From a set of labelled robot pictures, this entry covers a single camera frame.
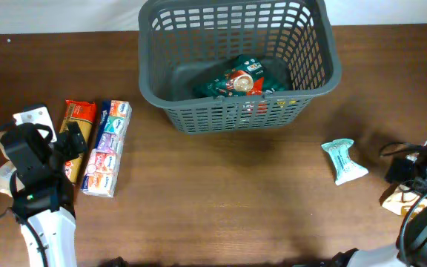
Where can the beige paper bag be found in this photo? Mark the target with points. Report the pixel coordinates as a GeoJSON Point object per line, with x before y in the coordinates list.
{"type": "Point", "coordinates": [6, 171]}

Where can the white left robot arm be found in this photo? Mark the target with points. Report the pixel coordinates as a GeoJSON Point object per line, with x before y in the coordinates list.
{"type": "Point", "coordinates": [42, 196]}

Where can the Kleenex tissue multipack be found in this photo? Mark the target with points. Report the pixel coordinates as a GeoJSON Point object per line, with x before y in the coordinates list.
{"type": "Point", "coordinates": [102, 169]}

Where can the green Nescafe coffee bag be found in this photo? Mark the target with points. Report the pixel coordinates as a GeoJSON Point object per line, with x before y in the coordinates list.
{"type": "Point", "coordinates": [246, 77]}

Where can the San Remo spaghetti packet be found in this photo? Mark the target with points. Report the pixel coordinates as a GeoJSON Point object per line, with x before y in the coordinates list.
{"type": "Point", "coordinates": [78, 121]}

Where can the teal wet wipes packet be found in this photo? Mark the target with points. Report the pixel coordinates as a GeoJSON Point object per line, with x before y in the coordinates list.
{"type": "Point", "coordinates": [346, 169]}

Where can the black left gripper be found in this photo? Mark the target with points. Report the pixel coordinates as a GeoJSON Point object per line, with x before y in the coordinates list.
{"type": "Point", "coordinates": [72, 141]}

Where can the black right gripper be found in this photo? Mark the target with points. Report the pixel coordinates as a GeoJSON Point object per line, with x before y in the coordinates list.
{"type": "Point", "coordinates": [398, 168]}

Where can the beige snack bag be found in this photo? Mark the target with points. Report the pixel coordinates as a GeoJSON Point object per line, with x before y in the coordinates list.
{"type": "Point", "coordinates": [398, 198]}

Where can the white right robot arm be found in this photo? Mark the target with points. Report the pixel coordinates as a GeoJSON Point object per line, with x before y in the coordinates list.
{"type": "Point", "coordinates": [280, 195]}

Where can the grey plastic basket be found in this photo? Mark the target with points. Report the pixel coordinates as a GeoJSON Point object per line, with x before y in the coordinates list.
{"type": "Point", "coordinates": [185, 43]}

